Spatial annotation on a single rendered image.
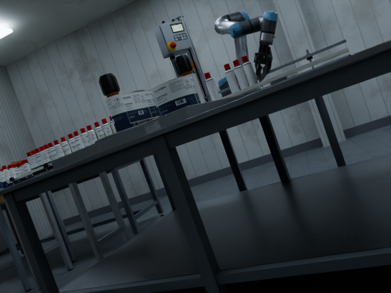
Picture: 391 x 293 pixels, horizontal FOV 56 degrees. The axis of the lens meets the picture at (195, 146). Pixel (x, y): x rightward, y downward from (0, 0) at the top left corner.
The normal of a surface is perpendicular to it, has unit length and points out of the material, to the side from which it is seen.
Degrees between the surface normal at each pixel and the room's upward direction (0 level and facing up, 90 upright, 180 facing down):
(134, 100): 90
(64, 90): 90
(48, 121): 90
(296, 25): 90
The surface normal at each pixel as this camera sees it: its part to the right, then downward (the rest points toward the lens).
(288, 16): -0.26, 0.13
